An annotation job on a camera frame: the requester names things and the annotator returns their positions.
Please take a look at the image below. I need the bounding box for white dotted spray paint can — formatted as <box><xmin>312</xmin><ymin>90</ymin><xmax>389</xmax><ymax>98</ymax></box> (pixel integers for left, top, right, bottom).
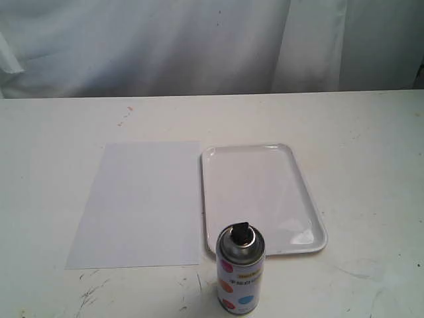
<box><xmin>216</xmin><ymin>222</ymin><xmax>265</xmax><ymax>315</ymax></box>

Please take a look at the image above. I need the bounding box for white plastic tray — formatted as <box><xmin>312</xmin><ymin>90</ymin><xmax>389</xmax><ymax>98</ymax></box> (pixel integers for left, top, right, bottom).
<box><xmin>201</xmin><ymin>144</ymin><xmax>328</xmax><ymax>256</ymax></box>

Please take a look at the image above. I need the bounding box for white paper sheet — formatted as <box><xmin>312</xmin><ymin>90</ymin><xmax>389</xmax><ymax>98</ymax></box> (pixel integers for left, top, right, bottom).
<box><xmin>66</xmin><ymin>141</ymin><xmax>202</xmax><ymax>269</ymax></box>

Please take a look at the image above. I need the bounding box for white fabric backdrop curtain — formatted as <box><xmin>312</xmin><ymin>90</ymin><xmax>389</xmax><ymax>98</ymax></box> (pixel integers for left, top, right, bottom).
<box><xmin>1</xmin><ymin>1</ymin><xmax>423</xmax><ymax>98</ymax></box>

